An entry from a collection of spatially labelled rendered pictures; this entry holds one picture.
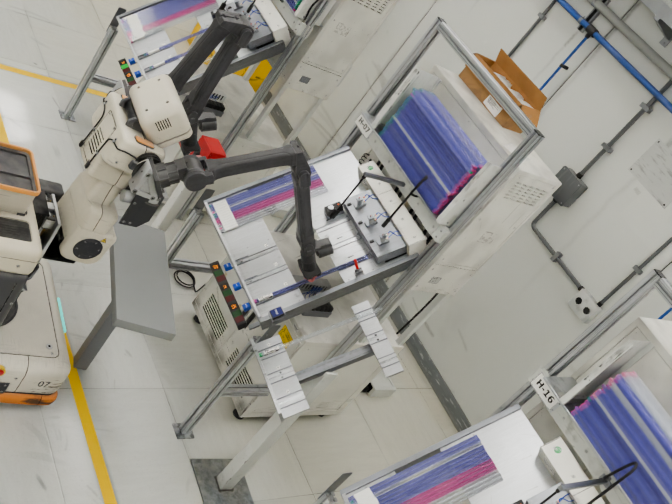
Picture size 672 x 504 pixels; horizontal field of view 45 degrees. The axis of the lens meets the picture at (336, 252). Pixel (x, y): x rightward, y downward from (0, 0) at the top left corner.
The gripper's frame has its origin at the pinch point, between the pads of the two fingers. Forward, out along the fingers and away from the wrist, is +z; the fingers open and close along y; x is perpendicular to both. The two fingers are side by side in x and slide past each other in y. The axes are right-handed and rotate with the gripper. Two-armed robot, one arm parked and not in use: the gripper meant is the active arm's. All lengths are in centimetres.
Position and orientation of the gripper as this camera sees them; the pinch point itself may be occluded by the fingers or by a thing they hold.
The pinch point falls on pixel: (310, 279)
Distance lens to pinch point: 332.5
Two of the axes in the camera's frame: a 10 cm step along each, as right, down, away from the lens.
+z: 0.4, 5.9, 8.1
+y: -4.1, -7.3, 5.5
